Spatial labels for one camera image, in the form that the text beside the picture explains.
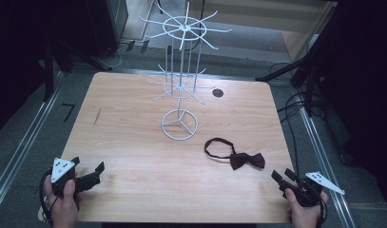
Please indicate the black table grommet hole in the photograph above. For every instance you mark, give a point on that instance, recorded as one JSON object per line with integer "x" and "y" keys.
{"x": 217, "y": 92}

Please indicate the dark red bow tie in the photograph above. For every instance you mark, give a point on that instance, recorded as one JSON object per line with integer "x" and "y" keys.
{"x": 241, "y": 156}

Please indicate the person's left hand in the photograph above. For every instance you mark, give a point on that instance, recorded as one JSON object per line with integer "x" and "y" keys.
{"x": 65, "y": 205}

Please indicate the dark cabinet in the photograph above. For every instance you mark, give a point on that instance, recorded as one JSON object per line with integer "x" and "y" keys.
{"x": 105, "y": 25}

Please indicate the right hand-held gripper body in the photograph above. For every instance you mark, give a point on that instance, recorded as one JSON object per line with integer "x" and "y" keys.
{"x": 311, "y": 186}

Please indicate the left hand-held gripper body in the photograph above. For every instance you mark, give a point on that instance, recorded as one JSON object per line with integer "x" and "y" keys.
{"x": 62, "y": 172}

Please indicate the black metal stand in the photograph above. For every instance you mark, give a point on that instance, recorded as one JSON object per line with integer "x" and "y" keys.
{"x": 54, "y": 60}
{"x": 299, "y": 69}

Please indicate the person's right hand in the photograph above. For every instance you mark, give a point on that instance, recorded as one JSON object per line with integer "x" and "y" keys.
{"x": 303, "y": 212}

